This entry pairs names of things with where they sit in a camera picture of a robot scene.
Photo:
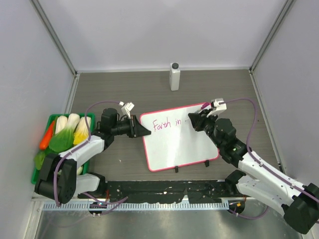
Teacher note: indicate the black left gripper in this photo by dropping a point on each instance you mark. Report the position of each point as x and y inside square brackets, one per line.
[135, 129]

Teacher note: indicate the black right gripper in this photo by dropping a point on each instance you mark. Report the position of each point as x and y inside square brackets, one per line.
[197, 120]

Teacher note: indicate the purple capped marker pen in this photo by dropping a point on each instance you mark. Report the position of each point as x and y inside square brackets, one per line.
[196, 109]

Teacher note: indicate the pink framed whiteboard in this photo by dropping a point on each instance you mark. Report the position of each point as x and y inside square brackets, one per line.
[173, 142]

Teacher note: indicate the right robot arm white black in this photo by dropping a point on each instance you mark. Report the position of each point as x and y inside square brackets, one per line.
[296, 202]

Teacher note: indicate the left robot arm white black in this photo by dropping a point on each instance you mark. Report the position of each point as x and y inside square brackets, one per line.
[58, 179]

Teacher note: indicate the white bottle black cap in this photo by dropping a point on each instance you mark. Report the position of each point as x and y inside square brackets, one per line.
[174, 76]

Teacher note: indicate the yellow white toy cabbage right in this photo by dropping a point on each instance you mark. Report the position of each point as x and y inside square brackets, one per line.
[81, 132]

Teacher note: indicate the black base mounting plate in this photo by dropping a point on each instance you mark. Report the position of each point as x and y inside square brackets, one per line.
[168, 192]

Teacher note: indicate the white green toy cabbage middle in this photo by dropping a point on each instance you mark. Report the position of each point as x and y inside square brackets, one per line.
[73, 120]

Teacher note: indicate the green leafy toy vegetable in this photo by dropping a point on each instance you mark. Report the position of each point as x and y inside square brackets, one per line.
[61, 142]

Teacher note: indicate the white toy cabbage left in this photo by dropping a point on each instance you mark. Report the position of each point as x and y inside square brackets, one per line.
[60, 124]

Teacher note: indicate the orange toy carrot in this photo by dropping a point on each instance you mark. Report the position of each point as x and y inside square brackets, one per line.
[47, 137]

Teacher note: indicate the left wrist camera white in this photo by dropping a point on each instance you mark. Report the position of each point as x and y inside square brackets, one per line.
[126, 108]

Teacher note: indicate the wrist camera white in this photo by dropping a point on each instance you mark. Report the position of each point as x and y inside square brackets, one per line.
[126, 108]
[218, 106]

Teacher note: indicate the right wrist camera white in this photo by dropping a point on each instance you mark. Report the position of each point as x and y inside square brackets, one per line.
[218, 106]

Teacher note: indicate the white slotted cable duct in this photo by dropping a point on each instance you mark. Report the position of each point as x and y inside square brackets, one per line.
[90, 205]

